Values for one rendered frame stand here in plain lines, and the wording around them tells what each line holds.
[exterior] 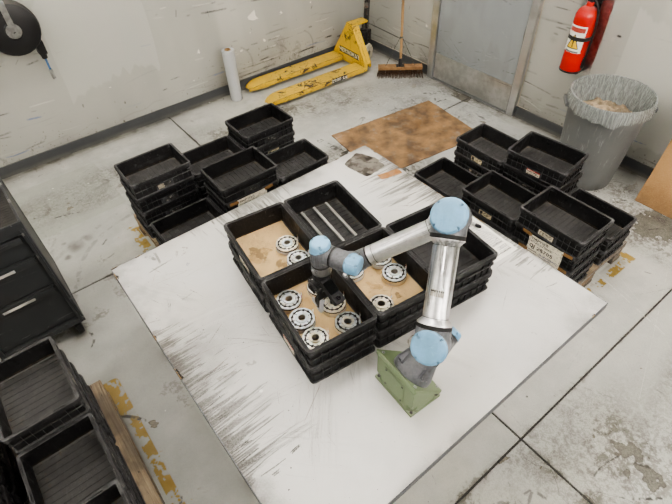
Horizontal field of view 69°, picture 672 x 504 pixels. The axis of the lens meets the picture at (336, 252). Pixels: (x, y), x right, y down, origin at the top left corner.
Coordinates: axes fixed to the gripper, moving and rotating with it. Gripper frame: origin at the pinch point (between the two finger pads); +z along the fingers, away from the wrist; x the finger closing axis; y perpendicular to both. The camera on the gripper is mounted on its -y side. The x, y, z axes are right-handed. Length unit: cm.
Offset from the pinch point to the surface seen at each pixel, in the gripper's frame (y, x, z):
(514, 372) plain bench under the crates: -61, -43, 15
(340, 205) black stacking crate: 47, -45, 2
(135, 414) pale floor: 64, 82, 85
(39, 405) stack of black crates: 61, 110, 36
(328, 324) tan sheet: -5.2, 3.7, 2.2
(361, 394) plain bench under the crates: -30.7, 8.7, 15.3
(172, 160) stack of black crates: 190, -13, 36
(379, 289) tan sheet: -4.8, -23.4, 2.2
